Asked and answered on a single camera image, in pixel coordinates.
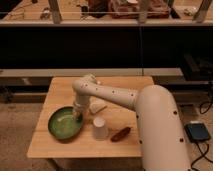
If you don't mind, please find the green ceramic bowl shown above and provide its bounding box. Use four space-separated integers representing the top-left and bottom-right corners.
48 106 83 140

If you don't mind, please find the white sponge block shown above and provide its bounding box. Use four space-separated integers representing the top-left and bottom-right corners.
89 103 107 114

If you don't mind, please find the wooden table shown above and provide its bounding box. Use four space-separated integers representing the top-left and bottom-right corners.
26 76 155 159

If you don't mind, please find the brown tray on bench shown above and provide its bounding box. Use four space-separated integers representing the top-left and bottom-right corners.
109 0 171 18

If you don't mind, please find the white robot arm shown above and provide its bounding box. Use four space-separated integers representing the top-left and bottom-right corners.
72 75 191 171

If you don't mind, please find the white paper cup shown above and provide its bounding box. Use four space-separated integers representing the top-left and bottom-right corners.
92 117 108 140

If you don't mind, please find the black foot pedal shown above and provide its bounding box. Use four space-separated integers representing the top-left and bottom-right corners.
184 123 211 143

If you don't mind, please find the long wooden workbench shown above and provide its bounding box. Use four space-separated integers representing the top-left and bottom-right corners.
0 0 213 27

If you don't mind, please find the black pedal cable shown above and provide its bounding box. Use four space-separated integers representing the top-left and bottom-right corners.
189 81 213 171

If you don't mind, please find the brown sausage-shaped object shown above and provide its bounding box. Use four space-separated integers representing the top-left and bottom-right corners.
111 127 131 142

